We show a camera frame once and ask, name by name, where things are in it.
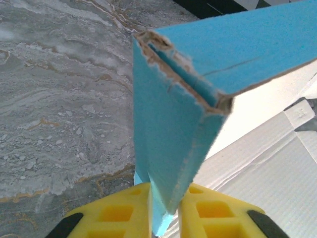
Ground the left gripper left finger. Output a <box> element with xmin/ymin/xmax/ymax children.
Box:
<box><xmin>49</xmin><ymin>182</ymin><xmax>152</xmax><ymax>238</ymax></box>

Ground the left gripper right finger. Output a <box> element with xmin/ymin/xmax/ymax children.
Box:
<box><xmin>179</xmin><ymin>184</ymin><xmax>290</xmax><ymax>238</ymax></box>

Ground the blue and white paper box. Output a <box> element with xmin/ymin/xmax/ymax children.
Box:
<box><xmin>132</xmin><ymin>0</ymin><xmax>317</xmax><ymax>238</ymax></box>

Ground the black grey checkerboard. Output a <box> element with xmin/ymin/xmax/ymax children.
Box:
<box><xmin>172</xmin><ymin>0</ymin><xmax>298</xmax><ymax>20</ymax></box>

